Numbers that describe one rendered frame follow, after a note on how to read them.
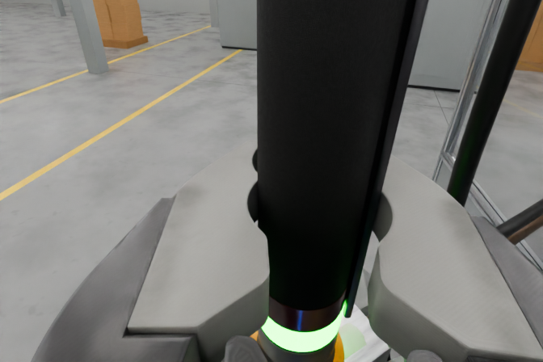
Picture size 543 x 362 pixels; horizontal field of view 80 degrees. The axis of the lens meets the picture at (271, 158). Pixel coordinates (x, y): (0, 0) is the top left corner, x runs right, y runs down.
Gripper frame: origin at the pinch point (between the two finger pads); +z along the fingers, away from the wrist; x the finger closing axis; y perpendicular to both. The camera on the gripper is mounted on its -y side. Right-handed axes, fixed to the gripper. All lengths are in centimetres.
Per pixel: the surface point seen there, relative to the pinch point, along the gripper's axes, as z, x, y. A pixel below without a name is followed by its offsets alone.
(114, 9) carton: 738, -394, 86
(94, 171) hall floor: 235, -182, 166
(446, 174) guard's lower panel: 116, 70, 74
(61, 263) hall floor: 129, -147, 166
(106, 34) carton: 742, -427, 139
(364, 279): 35, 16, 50
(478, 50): 123, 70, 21
